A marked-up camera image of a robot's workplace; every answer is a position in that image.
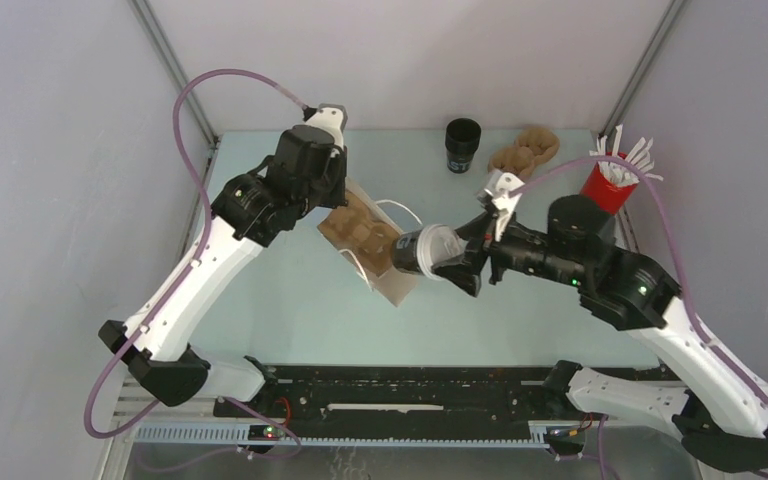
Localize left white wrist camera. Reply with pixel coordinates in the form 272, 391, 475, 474
303, 103, 348, 149

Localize light blue paper bag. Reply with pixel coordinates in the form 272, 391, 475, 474
318, 179, 418, 307

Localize red cup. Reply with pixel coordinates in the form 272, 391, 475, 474
580, 164, 638, 215

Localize white cup lid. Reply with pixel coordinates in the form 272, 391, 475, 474
416, 224, 465, 281

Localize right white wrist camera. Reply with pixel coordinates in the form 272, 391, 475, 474
477, 169, 525, 241

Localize white wrapped straws bundle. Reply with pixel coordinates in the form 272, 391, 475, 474
589, 124, 664, 188

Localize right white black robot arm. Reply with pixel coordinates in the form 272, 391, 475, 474
432, 195, 768, 478

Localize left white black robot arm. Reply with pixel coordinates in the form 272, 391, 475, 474
99, 123, 347, 417

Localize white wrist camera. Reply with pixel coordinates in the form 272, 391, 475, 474
303, 103, 348, 149
477, 169, 525, 241

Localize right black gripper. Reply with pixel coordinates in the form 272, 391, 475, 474
431, 206, 586, 298

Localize brown pulp cup carrier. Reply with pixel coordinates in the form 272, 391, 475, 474
317, 205, 399, 276
487, 126, 561, 181

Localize black paper cup stack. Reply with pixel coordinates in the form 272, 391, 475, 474
444, 118, 482, 174

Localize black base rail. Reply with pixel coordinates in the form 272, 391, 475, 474
113, 362, 717, 458

